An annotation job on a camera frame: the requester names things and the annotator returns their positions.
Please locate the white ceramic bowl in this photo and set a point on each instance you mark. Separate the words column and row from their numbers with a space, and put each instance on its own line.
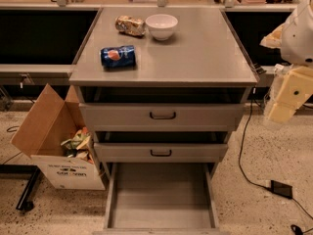
column 161, row 26

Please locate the grey top drawer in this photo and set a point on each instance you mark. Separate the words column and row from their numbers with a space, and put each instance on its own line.
column 161, row 117

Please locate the cardboard box with trash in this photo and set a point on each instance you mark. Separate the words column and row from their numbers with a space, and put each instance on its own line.
column 49, row 122

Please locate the crumpled gold snack bag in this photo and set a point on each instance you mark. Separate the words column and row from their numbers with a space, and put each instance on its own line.
column 130, row 26

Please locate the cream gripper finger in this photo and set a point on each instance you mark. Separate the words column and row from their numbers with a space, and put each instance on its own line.
column 289, row 91
column 274, row 39

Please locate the grey drawer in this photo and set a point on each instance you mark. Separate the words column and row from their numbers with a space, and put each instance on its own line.
column 161, row 117
column 159, row 153
column 160, row 199

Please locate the grey bottom drawer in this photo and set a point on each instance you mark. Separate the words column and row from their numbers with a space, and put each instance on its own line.
column 160, row 199

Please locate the blue pepsi can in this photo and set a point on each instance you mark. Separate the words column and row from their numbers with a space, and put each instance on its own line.
column 118, row 57

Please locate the grey middle drawer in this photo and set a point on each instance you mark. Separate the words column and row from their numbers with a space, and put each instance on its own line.
column 159, row 153

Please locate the grey drawer cabinet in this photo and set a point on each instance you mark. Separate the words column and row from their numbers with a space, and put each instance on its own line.
column 201, row 63

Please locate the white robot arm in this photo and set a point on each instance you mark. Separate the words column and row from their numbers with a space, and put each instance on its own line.
column 297, row 38

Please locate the black power adapter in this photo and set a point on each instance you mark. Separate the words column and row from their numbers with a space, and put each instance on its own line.
column 281, row 189

